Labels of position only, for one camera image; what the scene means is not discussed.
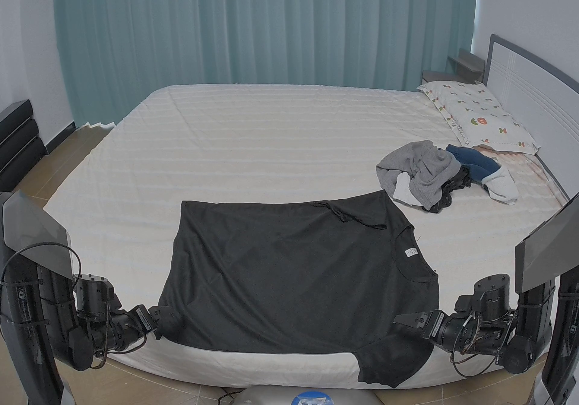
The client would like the black chest of drawers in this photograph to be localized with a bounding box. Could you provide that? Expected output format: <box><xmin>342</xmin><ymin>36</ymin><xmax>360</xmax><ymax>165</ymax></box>
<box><xmin>0</xmin><ymin>99</ymin><xmax>46</xmax><ymax>193</ymax></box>

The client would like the white printed pillow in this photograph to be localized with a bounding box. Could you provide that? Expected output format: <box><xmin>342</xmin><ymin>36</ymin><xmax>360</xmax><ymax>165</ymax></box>
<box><xmin>417</xmin><ymin>80</ymin><xmax>541</xmax><ymax>155</ymax></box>

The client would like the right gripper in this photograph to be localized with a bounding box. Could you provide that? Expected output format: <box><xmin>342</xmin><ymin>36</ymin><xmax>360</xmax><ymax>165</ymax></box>
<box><xmin>393</xmin><ymin>310</ymin><xmax>498</xmax><ymax>354</ymax></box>

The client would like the pile of clothes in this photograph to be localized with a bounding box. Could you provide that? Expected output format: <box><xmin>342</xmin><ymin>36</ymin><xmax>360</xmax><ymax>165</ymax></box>
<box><xmin>376</xmin><ymin>140</ymin><xmax>518</xmax><ymax>214</ymax></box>

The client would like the black cable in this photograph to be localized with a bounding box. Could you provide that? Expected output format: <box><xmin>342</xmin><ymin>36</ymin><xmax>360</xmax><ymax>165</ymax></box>
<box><xmin>450</xmin><ymin>340</ymin><xmax>503</xmax><ymax>379</ymax></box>
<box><xmin>0</xmin><ymin>244</ymin><xmax>82</xmax><ymax>300</ymax></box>
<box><xmin>218</xmin><ymin>387</ymin><xmax>245</xmax><ymax>405</ymax></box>

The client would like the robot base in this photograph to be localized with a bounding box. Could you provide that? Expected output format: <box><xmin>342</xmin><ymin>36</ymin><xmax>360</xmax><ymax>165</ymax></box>
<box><xmin>228</xmin><ymin>387</ymin><xmax>376</xmax><ymax>405</ymax></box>

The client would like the bed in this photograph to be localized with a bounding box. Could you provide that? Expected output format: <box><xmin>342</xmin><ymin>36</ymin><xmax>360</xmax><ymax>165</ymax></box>
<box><xmin>41</xmin><ymin>34</ymin><xmax>579</xmax><ymax>388</ymax></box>

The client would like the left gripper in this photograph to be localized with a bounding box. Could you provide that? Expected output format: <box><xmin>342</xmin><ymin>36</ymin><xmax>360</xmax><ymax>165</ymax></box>
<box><xmin>97</xmin><ymin>305</ymin><xmax>164</xmax><ymax>352</ymax></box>

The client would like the blue-green curtain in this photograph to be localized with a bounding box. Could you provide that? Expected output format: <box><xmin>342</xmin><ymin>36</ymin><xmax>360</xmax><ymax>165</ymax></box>
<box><xmin>53</xmin><ymin>0</ymin><xmax>478</xmax><ymax>128</ymax></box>

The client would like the grey bedside table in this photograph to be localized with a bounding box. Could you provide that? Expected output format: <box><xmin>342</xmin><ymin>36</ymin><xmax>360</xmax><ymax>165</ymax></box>
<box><xmin>422</xmin><ymin>48</ymin><xmax>486</xmax><ymax>85</ymax></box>

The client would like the black T-shirt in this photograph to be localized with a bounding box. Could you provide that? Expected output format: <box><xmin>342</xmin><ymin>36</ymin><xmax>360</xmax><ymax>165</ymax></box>
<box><xmin>156</xmin><ymin>190</ymin><xmax>441</xmax><ymax>388</ymax></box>

